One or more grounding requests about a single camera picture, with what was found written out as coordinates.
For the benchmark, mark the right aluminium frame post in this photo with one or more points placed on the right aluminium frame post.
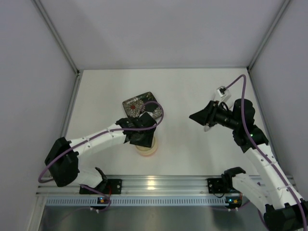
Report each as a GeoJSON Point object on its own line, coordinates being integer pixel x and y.
{"type": "Point", "coordinates": [278, 16]}

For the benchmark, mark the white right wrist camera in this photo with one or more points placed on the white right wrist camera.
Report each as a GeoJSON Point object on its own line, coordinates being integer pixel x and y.
{"type": "Point", "coordinates": [222, 94]}

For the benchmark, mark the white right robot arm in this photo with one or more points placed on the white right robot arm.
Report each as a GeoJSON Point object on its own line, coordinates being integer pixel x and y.
{"type": "Point", "coordinates": [280, 205]}

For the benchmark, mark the left aluminium frame post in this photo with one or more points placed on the left aluminium frame post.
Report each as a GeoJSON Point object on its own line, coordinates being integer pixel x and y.
{"type": "Point", "coordinates": [77, 75]}

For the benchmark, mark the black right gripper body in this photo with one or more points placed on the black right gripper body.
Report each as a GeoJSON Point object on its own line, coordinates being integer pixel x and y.
{"type": "Point", "coordinates": [211, 115]}

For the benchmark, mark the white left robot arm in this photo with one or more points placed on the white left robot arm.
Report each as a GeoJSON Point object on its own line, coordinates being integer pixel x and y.
{"type": "Point", "coordinates": [67, 160]}

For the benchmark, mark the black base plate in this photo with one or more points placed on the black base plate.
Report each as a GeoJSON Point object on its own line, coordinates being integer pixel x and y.
{"type": "Point", "coordinates": [220, 186]}
{"type": "Point", "coordinates": [111, 186]}

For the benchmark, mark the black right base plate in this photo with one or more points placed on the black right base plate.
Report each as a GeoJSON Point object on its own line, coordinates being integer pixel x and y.
{"type": "Point", "coordinates": [220, 186]}

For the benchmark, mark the black floral square plate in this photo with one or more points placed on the black floral square plate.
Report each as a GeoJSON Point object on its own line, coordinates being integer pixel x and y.
{"type": "Point", "coordinates": [136, 106]}

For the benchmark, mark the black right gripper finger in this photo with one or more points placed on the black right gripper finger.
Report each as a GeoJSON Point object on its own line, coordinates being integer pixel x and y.
{"type": "Point", "coordinates": [204, 112]}
{"type": "Point", "coordinates": [200, 118]}

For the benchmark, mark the grey slotted cable duct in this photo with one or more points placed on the grey slotted cable duct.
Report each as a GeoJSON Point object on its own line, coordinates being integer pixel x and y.
{"type": "Point", "coordinates": [137, 201]}

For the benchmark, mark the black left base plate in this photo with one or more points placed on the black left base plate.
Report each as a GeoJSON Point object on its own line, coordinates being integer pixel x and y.
{"type": "Point", "coordinates": [111, 186]}

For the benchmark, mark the aluminium frame post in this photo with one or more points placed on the aluminium frame post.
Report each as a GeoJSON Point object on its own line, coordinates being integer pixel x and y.
{"type": "Point", "coordinates": [278, 16]}
{"type": "Point", "coordinates": [77, 75]}

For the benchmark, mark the aluminium mounting rail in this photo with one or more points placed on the aluminium mounting rail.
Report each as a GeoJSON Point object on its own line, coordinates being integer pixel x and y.
{"type": "Point", "coordinates": [141, 185]}

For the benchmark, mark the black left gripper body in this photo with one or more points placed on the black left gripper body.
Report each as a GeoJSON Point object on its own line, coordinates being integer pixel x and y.
{"type": "Point", "coordinates": [143, 138]}

